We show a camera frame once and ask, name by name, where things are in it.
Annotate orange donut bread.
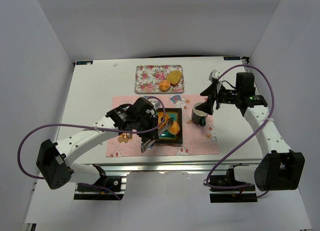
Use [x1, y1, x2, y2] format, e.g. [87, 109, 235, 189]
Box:
[157, 112, 170, 129]

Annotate silver metal tongs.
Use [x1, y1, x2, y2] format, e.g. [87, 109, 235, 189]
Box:
[140, 117, 174, 153]

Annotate round bun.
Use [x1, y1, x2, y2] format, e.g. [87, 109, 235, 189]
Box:
[168, 121, 180, 135]
[158, 80, 171, 92]

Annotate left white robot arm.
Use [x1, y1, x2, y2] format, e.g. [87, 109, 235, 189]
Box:
[36, 96, 164, 190]

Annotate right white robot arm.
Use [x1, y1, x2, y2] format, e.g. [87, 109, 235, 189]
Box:
[195, 70, 305, 191]

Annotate brown bread slice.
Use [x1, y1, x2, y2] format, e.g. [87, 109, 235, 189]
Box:
[166, 70, 182, 86]

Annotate dark green mug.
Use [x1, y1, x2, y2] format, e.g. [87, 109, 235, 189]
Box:
[191, 102, 208, 127]

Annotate black teal square plate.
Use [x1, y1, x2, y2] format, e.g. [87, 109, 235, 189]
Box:
[154, 108, 183, 145]

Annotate pink cartoon placemat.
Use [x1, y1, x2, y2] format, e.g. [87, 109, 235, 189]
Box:
[106, 94, 219, 158]

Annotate gold fork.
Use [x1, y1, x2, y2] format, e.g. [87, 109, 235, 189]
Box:
[118, 133, 130, 143]

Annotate floral rectangular tray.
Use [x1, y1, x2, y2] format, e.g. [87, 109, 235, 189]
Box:
[134, 64, 185, 94]

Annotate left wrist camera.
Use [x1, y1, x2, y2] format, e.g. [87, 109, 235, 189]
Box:
[148, 98, 161, 110]

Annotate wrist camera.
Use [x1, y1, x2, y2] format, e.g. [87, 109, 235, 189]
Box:
[148, 98, 161, 110]
[208, 69, 221, 82]

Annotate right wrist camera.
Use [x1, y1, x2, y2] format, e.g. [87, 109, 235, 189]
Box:
[208, 69, 221, 82]

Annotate aluminium table frame rail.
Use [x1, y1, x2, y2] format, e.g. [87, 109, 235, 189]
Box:
[94, 158, 261, 174]

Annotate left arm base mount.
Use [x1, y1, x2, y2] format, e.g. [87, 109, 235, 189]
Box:
[73, 175, 127, 201]

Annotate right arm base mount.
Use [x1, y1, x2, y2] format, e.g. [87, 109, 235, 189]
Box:
[209, 165, 258, 204]

